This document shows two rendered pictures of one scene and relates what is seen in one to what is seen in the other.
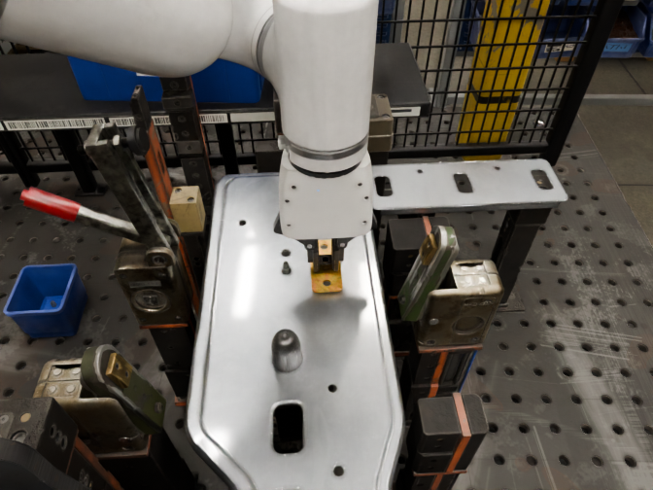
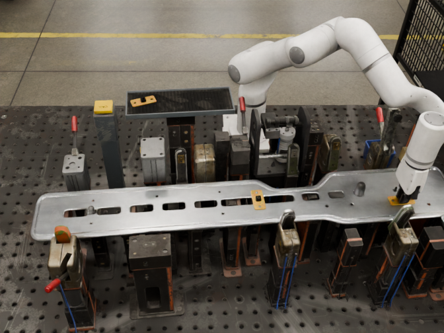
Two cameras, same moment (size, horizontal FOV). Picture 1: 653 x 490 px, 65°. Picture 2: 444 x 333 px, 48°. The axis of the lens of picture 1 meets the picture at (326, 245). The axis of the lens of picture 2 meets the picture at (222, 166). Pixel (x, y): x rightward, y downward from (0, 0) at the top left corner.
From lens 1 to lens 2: 1.29 m
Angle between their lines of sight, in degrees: 56
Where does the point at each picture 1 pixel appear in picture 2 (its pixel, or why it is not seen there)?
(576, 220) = not seen: outside the picture
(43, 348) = (359, 160)
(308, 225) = (400, 174)
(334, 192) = (407, 170)
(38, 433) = (315, 132)
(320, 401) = (347, 201)
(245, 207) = not seen: hidden behind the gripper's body
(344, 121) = (413, 149)
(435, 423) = (349, 232)
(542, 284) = not seen: outside the picture
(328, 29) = (419, 125)
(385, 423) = (344, 217)
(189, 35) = (386, 98)
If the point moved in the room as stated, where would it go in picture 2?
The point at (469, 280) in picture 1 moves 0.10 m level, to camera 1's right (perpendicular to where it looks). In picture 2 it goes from (404, 232) to (415, 260)
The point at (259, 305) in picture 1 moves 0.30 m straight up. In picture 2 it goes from (376, 184) to (402, 114)
